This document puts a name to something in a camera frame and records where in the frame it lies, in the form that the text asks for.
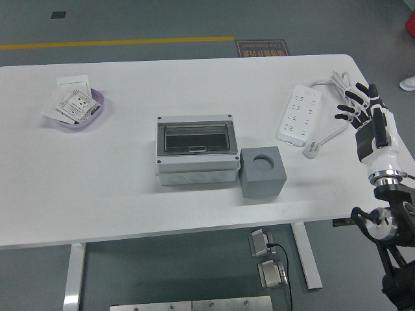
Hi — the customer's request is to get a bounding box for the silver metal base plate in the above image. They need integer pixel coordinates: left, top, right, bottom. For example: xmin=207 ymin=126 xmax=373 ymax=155
xmin=110 ymin=301 xmax=193 ymax=311
xmin=191 ymin=295 xmax=273 ymax=311

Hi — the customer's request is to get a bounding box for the white flat panel plate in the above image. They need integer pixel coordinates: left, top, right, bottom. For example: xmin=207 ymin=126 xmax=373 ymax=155
xmin=40 ymin=92 xmax=75 ymax=124

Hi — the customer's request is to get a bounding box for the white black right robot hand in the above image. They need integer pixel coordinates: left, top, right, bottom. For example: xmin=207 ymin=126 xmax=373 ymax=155
xmin=334 ymin=82 xmax=401 ymax=176

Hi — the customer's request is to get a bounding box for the white socket panel printed back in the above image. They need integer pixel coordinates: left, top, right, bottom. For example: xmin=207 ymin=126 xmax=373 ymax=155
xmin=54 ymin=89 xmax=101 ymax=124

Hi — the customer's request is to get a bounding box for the grey cube with round hole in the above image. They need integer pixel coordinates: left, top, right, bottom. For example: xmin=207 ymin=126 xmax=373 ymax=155
xmin=239 ymin=146 xmax=286 ymax=199

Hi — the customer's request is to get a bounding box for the yellow floor tape line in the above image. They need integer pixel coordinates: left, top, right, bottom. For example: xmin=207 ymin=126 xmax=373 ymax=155
xmin=0 ymin=36 xmax=235 ymax=51

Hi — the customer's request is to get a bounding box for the plain white switch plate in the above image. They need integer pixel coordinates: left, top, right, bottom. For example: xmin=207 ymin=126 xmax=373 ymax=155
xmin=56 ymin=75 xmax=92 ymax=98

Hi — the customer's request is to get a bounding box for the white table leg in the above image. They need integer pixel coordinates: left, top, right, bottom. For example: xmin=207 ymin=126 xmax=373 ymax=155
xmin=62 ymin=242 xmax=87 ymax=311
xmin=290 ymin=222 xmax=324 ymax=290

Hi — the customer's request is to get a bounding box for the large silver metal block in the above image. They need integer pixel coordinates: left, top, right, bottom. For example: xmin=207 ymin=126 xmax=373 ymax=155
xmin=257 ymin=259 xmax=289 ymax=289

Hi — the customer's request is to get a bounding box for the grey electrical box clear lid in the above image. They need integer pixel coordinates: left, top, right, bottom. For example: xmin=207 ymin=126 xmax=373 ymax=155
xmin=154 ymin=113 xmax=241 ymax=186

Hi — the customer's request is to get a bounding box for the red object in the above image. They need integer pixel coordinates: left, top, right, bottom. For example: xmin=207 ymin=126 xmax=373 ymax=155
xmin=405 ymin=0 xmax=415 ymax=33

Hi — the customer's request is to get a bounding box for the white power strip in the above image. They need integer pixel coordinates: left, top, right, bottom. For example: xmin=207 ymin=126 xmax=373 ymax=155
xmin=276 ymin=84 xmax=322 ymax=146

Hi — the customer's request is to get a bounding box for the thin black floor cable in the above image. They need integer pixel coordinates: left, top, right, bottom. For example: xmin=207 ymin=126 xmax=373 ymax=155
xmin=266 ymin=242 xmax=293 ymax=311

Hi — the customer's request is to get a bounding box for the purple plastic tray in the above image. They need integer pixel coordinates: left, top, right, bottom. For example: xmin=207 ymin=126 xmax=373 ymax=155
xmin=45 ymin=87 xmax=106 ymax=131

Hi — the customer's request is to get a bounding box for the small silver metal block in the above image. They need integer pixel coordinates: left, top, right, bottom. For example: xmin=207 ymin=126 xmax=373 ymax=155
xmin=248 ymin=229 xmax=277 ymax=258

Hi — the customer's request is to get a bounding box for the white power cord with plug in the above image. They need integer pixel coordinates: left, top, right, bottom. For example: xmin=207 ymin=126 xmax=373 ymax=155
xmin=302 ymin=71 xmax=371 ymax=160

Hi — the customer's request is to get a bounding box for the dark brown floor sign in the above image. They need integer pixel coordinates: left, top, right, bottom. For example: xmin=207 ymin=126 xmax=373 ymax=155
xmin=235 ymin=39 xmax=289 ymax=58

